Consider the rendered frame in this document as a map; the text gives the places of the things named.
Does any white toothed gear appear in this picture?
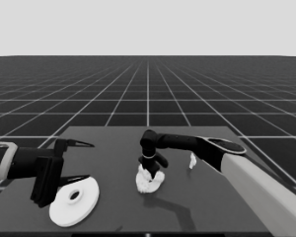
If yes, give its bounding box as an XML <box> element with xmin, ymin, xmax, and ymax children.
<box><xmin>153</xmin><ymin>171</ymin><xmax>167</xmax><ymax>186</ymax></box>
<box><xmin>135</xmin><ymin>163</ymin><xmax>153</xmax><ymax>185</ymax></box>

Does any white round carrier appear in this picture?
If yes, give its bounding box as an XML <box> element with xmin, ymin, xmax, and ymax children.
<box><xmin>136</xmin><ymin>179</ymin><xmax>164</xmax><ymax>195</ymax></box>

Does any large white disc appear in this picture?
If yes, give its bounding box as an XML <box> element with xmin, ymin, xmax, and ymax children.
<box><xmin>48</xmin><ymin>176</ymin><xmax>101</xmax><ymax>228</ymax></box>

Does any small white T-shaped piece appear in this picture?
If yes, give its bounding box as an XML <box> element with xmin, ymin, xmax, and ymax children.
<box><xmin>188</xmin><ymin>152</ymin><xmax>198</xmax><ymax>170</ymax></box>

